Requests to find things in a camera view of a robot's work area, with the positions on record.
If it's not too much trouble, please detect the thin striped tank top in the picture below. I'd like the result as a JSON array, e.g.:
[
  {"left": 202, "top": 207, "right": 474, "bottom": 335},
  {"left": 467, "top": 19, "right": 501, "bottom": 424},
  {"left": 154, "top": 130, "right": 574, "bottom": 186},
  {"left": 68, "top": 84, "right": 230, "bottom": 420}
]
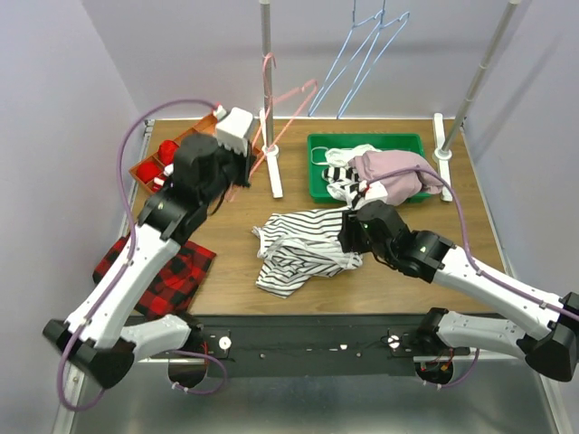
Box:
[{"left": 252, "top": 207, "right": 363, "bottom": 298}]

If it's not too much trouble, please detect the pink wire hanger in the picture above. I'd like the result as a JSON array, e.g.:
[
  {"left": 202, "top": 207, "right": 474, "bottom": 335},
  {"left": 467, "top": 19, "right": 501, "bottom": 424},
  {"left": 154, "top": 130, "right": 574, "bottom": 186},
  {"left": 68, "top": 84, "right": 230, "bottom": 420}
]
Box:
[{"left": 225, "top": 52, "right": 319, "bottom": 203}]

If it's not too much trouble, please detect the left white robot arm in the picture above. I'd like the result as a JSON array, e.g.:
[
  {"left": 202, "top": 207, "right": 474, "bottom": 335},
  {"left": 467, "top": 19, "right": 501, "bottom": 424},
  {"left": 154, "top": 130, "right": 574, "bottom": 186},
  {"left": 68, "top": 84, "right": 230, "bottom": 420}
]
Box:
[{"left": 43, "top": 133, "right": 254, "bottom": 390}]

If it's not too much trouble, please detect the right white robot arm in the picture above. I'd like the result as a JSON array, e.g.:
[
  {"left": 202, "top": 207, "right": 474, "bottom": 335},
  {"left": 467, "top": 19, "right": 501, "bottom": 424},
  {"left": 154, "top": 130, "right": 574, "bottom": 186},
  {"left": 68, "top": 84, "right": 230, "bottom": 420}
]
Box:
[{"left": 338, "top": 201, "right": 578, "bottom": 382}]

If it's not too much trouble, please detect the wide striped garment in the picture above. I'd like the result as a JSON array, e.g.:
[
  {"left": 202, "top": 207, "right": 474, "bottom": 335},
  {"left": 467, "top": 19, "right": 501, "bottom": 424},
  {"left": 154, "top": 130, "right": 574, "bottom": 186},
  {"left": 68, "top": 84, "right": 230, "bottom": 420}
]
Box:
[{"left": 310, "top": 144, "right": 376, "bottom": 209}]

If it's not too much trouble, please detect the upper red sock ball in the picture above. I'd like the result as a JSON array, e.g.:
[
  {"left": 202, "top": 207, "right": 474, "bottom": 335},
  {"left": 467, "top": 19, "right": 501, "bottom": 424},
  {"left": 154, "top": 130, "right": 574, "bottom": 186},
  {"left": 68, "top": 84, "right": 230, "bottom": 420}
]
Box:
[{"left": 157, "top": 140, "right": 179, "bottom": 165}]

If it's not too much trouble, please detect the red sock ball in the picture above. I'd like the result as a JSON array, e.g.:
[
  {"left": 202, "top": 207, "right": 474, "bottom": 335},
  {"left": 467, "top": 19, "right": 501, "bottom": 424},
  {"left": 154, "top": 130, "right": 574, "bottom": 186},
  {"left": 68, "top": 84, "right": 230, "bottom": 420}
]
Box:
[
  {"left": 157, "top": 140, "right": 179, "bottom": 165},
  {"left": 135, "top": 160, "right": 164, "bottom": 184}
]

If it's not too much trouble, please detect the red white striped sock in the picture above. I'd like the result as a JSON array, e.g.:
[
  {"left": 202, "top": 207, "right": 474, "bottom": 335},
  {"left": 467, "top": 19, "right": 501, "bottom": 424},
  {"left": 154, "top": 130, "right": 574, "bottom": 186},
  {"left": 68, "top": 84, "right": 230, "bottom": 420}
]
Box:
[{"left": 151, "top": 164, "right": 174, "bottom": 193}]

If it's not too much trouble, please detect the orange compartment tray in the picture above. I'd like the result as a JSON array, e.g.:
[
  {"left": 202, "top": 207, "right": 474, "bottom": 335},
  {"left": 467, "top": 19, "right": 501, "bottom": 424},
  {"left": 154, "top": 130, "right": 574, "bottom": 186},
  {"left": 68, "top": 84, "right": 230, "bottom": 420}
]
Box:
[{"left": 129, "top": 114, "right": 257, "bottom": 195}]

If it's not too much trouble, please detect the lower red sock ball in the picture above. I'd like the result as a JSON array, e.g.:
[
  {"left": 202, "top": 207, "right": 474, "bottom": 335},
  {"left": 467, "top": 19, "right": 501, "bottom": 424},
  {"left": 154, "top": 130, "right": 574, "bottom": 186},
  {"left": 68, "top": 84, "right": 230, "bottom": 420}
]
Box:
[{"left": 135, "top": 160, "right": 164, "bottom": 184}]

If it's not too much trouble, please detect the left white rack foot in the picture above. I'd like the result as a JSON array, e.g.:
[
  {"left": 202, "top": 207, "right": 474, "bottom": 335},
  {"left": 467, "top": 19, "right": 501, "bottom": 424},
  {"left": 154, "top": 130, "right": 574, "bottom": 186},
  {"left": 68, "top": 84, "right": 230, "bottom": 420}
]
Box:
[{"left": 259, "top": 108, "right": 283, "bottom": 199}]

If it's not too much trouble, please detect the white rack foot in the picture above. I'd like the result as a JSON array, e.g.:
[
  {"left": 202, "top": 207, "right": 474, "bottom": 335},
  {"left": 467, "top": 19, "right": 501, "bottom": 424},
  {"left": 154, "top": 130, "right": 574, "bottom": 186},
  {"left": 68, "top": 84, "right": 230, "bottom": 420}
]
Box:
[
  {"left": 432, "top": 113, "right": 452, "bottom": 202},
  {"left": 259, "top": 108, "right": 283, "bottom": 199}
]

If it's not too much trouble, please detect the green plastic bin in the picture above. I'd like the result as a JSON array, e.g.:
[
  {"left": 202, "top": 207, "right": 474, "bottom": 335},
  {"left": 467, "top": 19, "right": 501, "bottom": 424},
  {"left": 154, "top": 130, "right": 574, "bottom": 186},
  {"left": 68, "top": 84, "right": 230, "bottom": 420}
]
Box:
[{"left": 307, "top": 133, "right": 426, "bottom": 203}]

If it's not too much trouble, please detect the right white rack foot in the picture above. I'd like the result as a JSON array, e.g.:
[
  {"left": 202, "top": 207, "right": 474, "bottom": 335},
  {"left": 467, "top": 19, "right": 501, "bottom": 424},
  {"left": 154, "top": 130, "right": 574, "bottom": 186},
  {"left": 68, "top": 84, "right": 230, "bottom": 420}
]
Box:
[{"left": 432, "top": 113, "right": 452, "bottom": 202}]

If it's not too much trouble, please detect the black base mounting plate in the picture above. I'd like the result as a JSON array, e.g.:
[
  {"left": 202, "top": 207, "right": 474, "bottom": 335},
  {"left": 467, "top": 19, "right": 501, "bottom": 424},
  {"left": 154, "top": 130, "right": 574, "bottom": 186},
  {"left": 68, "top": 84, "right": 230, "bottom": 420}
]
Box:
[{"left": 148, "top": 313, "right": 471, "bottom": 379}]

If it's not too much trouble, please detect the red black plaid shirt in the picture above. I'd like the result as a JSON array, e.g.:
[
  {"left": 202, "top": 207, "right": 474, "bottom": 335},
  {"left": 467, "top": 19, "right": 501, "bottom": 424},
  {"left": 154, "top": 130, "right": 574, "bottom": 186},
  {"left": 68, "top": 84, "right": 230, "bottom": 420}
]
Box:
[{"left": 92, "top": 236, "right": 217, "bottom": 319}]

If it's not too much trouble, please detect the left metal rack pole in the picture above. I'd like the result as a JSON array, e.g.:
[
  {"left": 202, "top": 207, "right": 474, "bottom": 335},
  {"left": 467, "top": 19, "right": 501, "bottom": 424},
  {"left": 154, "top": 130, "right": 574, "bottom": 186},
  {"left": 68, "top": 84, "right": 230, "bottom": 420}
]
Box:
[{"left": 259, "top": 0, "right": 273, "bottom": 148}]

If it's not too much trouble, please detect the metal rack pole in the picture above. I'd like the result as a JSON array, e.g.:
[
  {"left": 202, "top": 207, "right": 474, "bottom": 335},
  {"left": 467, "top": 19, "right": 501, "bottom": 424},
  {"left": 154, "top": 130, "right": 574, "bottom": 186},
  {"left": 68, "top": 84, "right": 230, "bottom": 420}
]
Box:
[
  {"left": 259, "top": 0, "right": 273, "bottom": 148},
  {"left": 440, "top": 0, "right": 521, "bottom": 156}
]

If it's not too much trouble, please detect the right metal rack pole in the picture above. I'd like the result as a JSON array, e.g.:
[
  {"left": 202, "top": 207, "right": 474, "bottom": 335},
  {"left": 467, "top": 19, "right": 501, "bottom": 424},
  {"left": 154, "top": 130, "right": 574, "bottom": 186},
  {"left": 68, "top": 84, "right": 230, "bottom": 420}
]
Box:
[{"left": 440, "top": 0, "right": 521, "bottom": 156}]

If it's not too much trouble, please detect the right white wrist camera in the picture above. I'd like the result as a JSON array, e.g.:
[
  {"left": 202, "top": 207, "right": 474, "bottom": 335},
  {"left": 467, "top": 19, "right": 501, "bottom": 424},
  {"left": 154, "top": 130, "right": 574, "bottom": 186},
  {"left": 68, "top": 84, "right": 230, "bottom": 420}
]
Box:
[{"left": 364, "top": 181, "right": 388, "bottom": 203}]

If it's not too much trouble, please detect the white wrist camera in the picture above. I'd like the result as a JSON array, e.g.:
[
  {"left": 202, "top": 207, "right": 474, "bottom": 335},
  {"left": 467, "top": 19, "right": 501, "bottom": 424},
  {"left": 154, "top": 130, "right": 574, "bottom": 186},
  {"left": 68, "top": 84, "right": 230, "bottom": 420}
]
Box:
[
  {"left": 214, "top": 105, "right": 255, "bottom": 156},
  {"left": 364, "top": 181, "right": 388, "bottom": 203}
]

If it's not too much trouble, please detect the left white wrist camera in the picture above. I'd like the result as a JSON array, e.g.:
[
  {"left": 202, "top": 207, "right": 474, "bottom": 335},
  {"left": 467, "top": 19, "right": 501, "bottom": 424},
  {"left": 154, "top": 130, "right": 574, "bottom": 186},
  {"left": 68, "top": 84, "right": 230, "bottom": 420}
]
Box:
[{"left": 214, "top": 105, "right": 255, "bottom": 156}]

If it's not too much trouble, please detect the left blue wire hanger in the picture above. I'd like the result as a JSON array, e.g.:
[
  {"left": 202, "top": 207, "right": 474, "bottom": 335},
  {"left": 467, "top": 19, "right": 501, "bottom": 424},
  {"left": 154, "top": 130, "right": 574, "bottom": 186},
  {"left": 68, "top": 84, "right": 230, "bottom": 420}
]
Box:
[{"left": 308, "top": 1, "right": 387, "bottom": 118}]

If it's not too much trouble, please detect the blue wire hanger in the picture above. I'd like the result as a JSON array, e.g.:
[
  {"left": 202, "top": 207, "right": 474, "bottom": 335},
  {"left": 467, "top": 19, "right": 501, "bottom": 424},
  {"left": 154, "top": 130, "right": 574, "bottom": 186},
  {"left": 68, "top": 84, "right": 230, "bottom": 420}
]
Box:
[
  {"left": 337, "top": 1, "right": 411, "bottom": 118},
  {"left": 308, "top": 1, "right": 387, "bottom": 118}
]

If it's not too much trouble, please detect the right blue wire hanger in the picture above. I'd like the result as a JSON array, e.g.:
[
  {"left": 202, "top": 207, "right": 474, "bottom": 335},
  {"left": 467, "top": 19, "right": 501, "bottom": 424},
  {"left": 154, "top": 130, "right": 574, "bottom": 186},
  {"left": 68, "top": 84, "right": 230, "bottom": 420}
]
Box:
[{"left": 337, "top": 1, "right": 411, "bottom": 118}]

